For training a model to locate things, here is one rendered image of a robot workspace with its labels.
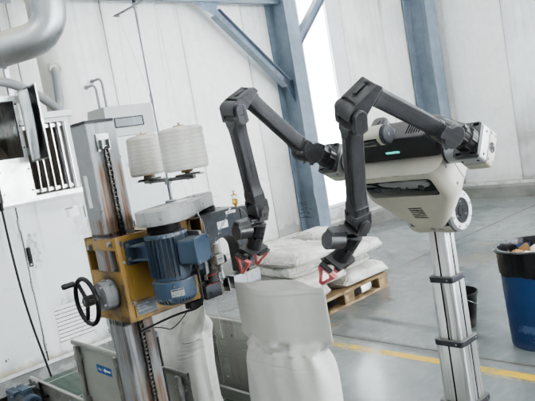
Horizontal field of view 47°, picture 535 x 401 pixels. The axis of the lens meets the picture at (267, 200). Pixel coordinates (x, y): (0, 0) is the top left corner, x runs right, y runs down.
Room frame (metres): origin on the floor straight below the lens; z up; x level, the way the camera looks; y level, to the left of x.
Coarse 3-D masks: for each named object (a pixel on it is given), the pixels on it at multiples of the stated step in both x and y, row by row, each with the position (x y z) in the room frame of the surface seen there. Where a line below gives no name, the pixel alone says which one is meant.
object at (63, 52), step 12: (24, 0) 5.38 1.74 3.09; (60, 48) 5.34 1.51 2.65; (72, 48) 5.48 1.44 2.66; (48, 60) 5.31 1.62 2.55; (60, 60) 5.32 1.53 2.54; (72, 60) 5.42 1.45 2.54; (48, 72) 5.31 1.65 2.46; (72, 72) 5.39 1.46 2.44; (48, 84) 5.32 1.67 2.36; (72, 84) 5.37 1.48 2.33; (48, 96) 5.34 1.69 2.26; (72, 96) 5.35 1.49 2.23; (48, 108) 5.36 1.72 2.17
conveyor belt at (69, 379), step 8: (72, 368) 3.76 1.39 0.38; (56, 376) 3.66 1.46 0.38; (64, 376) 3.63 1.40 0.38; (72, 376) 3.61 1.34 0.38; (56, 384) 3.52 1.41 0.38; (64, 384) 3.49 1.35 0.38; (72, 384) 3.47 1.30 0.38; (80, 384) 3.45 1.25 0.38; (72, 392) 3.34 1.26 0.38; (80, 392) 3.32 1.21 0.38; (224, 400) 2.87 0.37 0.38
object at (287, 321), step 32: (256, 288) 2.36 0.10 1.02; (288, 288) 2.30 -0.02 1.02; (320, 288) 2.09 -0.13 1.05; (256, 320) 2.25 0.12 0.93; (288, 320) 2.14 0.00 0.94; (320, 320) 2.09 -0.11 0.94; (256, 352) 2.26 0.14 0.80; (288, 352) 2.12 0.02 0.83; (320, 352) 2.12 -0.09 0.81; (256, 384) 2.26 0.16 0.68; (288, 384) 2.14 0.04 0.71; (320, 384) 2.07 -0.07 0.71
